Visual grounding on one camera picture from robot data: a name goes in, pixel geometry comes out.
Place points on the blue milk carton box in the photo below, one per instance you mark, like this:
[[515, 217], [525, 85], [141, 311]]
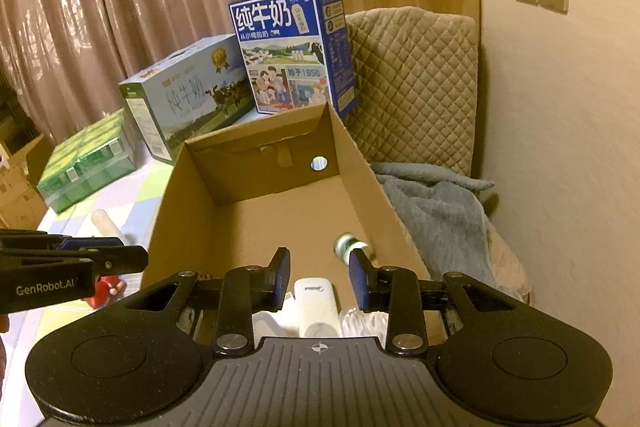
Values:
[[296, 53]]

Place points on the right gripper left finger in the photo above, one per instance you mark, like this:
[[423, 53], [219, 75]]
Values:
[[245, 291]]

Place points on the brown cardboard box on floor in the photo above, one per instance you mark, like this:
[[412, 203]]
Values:
[[21, 205]]

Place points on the translucent plastic cup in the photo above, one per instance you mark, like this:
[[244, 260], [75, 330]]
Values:
[[106, 226]]

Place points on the open brown cardboard box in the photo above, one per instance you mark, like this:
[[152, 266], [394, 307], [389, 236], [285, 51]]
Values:
[[296, 181]]

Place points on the green drink carton pack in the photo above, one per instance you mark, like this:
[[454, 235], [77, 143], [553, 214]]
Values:
[[91, 159]]

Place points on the checkered tablecloth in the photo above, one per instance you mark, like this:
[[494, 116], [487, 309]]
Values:
[[180, 353]]

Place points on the clear plastic bag of swabs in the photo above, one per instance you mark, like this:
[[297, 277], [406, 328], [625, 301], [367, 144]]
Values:
[[356, 323]]

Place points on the black folding hand cart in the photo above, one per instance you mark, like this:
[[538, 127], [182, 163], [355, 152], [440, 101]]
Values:
[[11, 106]]

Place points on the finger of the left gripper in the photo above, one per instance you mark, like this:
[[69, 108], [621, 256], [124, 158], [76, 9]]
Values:
[[85, 243], [111, 261]]

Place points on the white remote control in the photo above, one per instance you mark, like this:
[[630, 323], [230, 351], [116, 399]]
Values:
[[318, 315]]

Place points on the green white small jar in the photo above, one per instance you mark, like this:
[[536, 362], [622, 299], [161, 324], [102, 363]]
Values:
[[346, 243]]

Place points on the grey blanket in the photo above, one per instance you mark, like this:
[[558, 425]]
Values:
[[443, 216]]

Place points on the quilted beige chair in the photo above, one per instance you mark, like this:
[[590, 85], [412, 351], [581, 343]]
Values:
[[415, 74]]

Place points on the beige wall switch panel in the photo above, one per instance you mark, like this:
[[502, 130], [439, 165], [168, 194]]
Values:
[[282, 323]]

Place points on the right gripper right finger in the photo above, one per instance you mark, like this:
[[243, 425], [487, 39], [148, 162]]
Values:
[[395, 291]]

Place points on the green white milk carton box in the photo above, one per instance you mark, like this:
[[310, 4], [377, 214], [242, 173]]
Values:
[[198, 89]]

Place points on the red pig figurine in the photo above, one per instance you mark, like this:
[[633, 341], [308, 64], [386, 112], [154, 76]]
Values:
[[106, 290]]

